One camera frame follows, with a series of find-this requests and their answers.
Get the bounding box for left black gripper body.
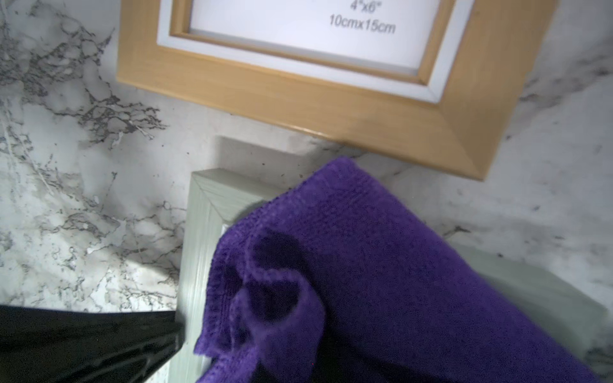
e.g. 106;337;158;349
1;306;185;383

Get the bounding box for grey green picture frame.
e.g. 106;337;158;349
168;169;611;382

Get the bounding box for purple cloth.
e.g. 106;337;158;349
195;157;597;382

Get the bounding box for light wooden picture frame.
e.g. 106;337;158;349
117;1;557;180

